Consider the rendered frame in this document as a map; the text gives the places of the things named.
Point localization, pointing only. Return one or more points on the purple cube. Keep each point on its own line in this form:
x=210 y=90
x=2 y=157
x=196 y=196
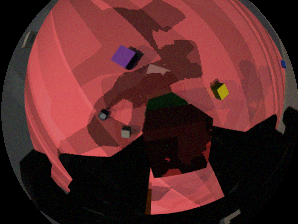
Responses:
x=124 y=57

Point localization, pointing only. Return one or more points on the small blue block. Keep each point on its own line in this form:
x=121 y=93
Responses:
x=283 y=63

